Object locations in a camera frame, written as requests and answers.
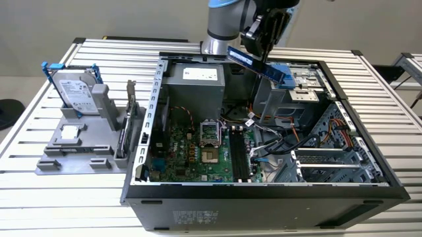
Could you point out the RAM slot white clips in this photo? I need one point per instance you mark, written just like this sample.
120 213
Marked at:
246 153
237 153

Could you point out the grey parts rack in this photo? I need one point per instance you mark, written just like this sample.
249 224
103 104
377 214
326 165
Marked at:
92 138

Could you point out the grey metal drive cage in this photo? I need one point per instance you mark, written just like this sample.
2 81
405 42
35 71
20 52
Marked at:
297 98

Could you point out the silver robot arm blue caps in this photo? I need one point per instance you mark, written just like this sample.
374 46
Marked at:
221 24

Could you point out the metal slat side table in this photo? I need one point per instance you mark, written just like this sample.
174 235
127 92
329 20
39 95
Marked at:
410 63

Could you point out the black PC case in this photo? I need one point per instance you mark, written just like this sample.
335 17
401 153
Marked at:
230 209

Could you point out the silver CPU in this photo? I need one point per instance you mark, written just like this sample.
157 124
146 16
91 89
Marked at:
68 131

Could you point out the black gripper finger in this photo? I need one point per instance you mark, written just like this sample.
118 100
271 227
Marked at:
266 59

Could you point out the graphics card black cooler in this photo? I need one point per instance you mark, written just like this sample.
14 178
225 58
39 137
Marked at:
131 96

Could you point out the CPU socket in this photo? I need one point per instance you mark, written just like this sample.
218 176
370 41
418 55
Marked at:
210 156

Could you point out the green motherboard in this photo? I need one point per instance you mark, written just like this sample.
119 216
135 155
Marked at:
185 158

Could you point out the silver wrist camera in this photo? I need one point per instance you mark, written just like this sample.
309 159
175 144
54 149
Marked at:
253 28

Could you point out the grey power supply unit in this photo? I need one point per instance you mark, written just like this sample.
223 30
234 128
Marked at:
194 98

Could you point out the blue drive bay latch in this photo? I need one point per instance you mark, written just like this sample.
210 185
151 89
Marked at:
289 79

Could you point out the hard disk in blue carrier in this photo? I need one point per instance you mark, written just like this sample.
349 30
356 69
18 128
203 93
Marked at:
74 91

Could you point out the black round floor object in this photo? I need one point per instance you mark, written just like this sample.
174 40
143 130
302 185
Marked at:
10 113

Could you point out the RAM stick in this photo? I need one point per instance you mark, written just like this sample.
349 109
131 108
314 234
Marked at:
241 56
78 149

